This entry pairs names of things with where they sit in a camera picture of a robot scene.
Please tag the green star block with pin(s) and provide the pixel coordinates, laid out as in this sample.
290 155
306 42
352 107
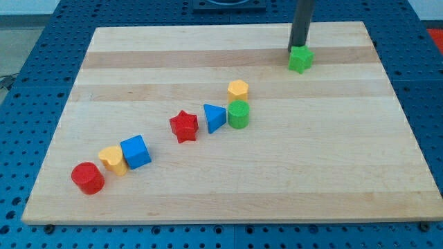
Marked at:
300 59

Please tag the red star block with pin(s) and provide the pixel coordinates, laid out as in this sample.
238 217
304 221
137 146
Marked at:
184 126

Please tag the blue triangle block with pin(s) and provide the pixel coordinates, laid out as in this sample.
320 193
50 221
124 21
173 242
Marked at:
215 117

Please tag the green cylinder block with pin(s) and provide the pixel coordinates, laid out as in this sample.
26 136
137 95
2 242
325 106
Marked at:
238 114

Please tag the wooden board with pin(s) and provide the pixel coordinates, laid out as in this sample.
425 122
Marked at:
331 145

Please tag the yellow hexagon block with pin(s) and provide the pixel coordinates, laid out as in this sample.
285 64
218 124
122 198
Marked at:
237 90

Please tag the blue cube block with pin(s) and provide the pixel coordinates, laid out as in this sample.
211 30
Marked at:
135 152

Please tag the yellow heart block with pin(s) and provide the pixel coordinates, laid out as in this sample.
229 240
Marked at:
113 160

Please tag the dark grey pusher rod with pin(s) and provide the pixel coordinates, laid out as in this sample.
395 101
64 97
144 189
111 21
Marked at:
301 23

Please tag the red cylinder block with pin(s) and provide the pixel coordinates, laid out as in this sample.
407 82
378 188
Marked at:
88 178

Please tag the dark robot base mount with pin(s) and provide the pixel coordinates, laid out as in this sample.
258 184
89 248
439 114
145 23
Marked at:
227 5

